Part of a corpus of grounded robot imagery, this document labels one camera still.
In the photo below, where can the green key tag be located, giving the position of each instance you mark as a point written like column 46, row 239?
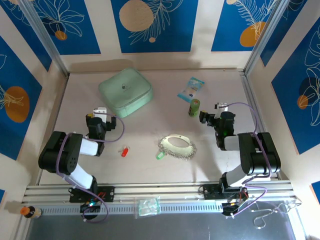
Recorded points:
column 159, row 156

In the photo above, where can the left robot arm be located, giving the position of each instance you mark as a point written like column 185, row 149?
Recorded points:
column 60, row 152

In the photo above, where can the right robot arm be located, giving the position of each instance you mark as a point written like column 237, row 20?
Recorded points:
column 260, row 155

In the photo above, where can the green bottle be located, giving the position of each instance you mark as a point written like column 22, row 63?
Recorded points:
column 194, row 107

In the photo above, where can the blue white snack packet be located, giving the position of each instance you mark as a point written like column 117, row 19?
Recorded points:
column 191, row 88

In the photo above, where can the mint green zip pouch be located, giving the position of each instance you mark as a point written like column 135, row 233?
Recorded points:
column 125, row 90

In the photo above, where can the clear plastic bag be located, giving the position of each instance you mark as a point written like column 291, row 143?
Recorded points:
column 147, row 207

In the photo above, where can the orange cap bottle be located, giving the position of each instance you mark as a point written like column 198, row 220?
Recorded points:
column 31, row 212

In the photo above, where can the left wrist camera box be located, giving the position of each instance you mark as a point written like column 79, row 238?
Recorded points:
column 100, row 111

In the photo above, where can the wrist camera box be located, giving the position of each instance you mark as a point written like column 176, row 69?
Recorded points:
column 100, row 111
column 221, row 105

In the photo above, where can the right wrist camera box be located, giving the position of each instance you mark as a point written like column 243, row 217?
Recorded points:
column 221, row 105

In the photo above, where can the aluminium side rail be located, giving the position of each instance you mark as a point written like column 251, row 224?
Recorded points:
column 252, row 105

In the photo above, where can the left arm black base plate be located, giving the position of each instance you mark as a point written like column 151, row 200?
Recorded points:
column 110, row 193

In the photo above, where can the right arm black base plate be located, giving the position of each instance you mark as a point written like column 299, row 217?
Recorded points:
column 210, row 191

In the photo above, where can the aluminium rail beam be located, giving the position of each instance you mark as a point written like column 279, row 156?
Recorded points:
column 162, row 190

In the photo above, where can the aluminium frame post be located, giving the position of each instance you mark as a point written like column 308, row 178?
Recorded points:
column 43, row 35
column 265, row 35

